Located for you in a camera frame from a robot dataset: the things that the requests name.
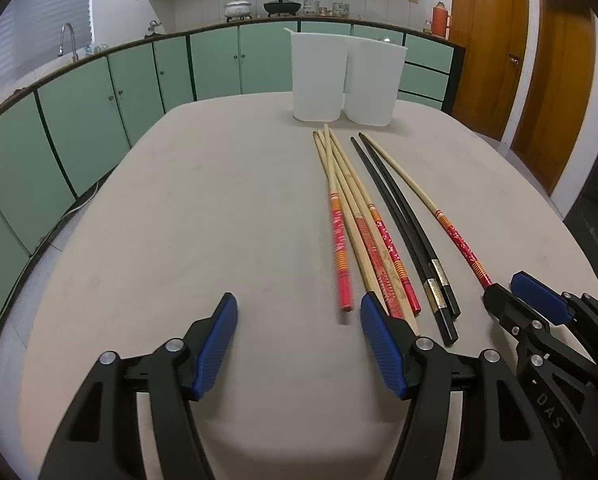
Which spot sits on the dark cabinet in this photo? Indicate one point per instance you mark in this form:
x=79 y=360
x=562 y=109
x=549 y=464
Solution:
x=594 y=215

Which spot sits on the metal faucet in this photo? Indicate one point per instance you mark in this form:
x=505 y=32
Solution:
x=70 y=30

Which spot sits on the white plastic container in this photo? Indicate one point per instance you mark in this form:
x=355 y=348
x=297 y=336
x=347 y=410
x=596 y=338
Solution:
x=316 y=75
x=374 y=85

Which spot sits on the wooden door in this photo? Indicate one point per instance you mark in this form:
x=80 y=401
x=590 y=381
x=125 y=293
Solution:
x=484 y=45
x=559 y=90

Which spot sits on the black chopstick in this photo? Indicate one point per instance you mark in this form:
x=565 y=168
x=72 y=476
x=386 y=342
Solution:
x=409 y=212
x=396 y=220

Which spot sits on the plain wooden chopstick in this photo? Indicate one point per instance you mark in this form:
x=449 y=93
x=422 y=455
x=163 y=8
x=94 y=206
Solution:
x=348 y=212

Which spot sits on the window blinds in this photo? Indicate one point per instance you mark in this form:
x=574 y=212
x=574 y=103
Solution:
x=34 y=25

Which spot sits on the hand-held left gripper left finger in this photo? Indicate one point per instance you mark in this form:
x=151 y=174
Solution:
x=214 y=350

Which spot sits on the green base cabinets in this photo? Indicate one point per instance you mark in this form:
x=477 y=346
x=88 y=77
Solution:
x=79 y=110

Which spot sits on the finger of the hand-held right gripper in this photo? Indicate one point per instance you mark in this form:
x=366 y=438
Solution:
x=539 y=295
x=501 y=305

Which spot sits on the black wok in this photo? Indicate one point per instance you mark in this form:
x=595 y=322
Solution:
x=281 y=7

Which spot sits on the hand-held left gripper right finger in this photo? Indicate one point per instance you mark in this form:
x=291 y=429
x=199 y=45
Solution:
x=384 y=350

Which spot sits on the red floral chopstick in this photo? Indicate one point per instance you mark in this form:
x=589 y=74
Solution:
x=338 y=240
x=389 y=247
x=461 y=245

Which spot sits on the small silver counter object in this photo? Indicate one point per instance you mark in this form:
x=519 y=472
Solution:
x=154 y=27

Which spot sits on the patterned ceramic jar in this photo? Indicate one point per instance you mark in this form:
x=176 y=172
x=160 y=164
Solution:
x=311 y=7
x=341 y=9

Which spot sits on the red thermos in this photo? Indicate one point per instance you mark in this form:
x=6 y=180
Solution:
x=440 y=20

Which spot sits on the white cooking pot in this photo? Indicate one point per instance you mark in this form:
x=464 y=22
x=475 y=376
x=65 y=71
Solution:
x=238 y=9

